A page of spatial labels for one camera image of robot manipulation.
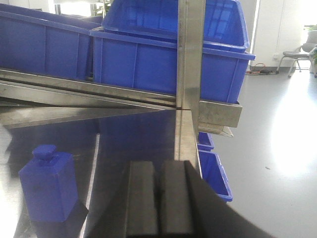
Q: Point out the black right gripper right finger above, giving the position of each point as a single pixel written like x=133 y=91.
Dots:
x=191 y=209

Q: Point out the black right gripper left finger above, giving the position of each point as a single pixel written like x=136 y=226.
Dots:
x=132 y=211

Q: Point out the blue bottle-shaped part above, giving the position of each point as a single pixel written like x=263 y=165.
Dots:
x=49 y=184

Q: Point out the stainless steel shelf rack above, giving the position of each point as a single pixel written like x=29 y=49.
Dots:
x=192 y=114

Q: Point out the lower blue plastic bin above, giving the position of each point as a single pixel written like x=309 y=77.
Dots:
x=214 y=174

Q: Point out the blue plastic bin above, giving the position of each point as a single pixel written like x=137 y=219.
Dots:
x=146 y=64
x=224 y=26
x=38 y=42
x=214 y=174

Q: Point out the small lower blue bin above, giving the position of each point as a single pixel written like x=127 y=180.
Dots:
x=205 y=141

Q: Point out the upper blue plastic bin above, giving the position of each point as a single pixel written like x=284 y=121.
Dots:
x=224 y=26

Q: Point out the grey office chair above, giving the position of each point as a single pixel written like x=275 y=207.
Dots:
x=307 y=51

